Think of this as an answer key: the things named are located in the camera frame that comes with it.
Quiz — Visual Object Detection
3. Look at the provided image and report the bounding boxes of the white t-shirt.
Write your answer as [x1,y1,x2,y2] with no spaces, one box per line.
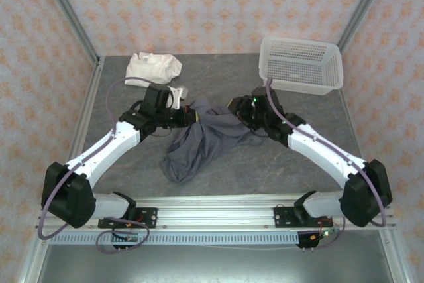
[125,52,184,87]

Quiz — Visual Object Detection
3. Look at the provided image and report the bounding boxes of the grey t-shirt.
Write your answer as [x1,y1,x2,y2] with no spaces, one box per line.
[161,97,266,184]

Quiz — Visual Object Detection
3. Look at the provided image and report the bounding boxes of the white perforated plastic basket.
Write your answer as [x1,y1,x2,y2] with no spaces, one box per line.
[258,36,344,95]

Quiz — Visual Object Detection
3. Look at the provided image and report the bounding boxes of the grey metal panel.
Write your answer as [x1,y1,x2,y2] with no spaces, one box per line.
[36,245,395,283]

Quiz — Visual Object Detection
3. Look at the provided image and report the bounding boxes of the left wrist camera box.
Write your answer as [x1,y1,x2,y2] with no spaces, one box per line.
[167,85,190,109]

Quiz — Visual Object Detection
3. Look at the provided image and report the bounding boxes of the aluminium table side rail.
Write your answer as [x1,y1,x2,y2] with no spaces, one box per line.
[52,56,106,205]
[337,92,378,204]

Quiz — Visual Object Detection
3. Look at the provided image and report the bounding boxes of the long aluminium base rail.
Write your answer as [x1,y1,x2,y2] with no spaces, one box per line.
[34,195,398,231]

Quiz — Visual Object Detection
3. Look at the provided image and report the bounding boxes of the white slotted cable duct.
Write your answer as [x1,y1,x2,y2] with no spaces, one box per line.
[49,232,301,246]

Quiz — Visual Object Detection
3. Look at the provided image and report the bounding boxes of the aluminium frame leg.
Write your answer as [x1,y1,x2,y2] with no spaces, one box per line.
[16,229,50,283]
[379,229,415,283]

